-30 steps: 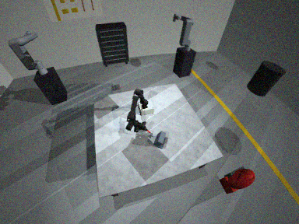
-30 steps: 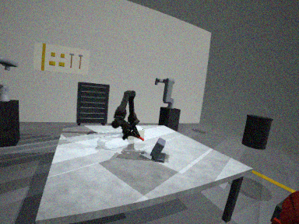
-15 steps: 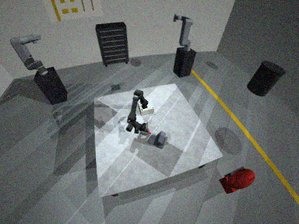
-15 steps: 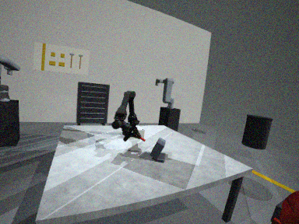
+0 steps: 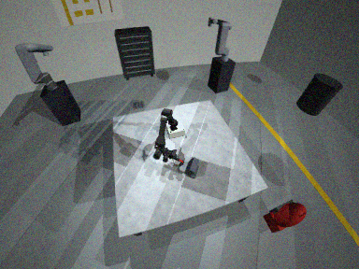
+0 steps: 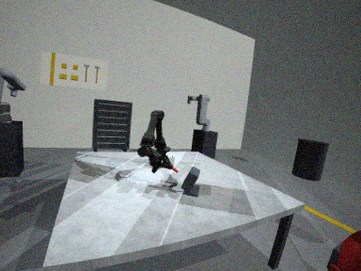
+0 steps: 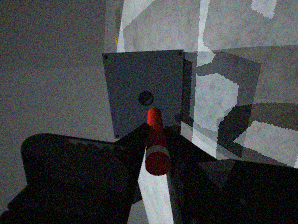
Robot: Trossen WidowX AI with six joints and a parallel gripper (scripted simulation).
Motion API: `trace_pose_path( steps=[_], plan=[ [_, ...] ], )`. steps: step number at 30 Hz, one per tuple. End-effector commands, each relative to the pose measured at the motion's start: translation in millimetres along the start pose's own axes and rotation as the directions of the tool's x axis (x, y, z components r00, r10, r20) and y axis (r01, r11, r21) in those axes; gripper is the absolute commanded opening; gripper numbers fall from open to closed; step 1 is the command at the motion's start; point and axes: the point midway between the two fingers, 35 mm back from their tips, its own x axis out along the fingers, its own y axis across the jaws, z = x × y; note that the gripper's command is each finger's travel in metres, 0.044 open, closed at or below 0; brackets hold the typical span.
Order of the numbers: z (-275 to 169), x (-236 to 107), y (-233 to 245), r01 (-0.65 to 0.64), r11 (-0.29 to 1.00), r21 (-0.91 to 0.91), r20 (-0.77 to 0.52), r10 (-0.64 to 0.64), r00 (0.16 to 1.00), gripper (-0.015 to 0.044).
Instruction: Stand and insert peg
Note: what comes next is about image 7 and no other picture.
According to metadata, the dark grey panel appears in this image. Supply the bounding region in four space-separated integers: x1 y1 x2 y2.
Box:
102 49 185 139

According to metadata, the red peg with white band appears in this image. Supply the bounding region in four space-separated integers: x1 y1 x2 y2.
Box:
145 107 171 176

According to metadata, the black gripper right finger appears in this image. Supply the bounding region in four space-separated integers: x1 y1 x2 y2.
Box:
164 126 298 224

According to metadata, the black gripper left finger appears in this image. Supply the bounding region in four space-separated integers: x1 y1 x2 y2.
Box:
21 123 149 224

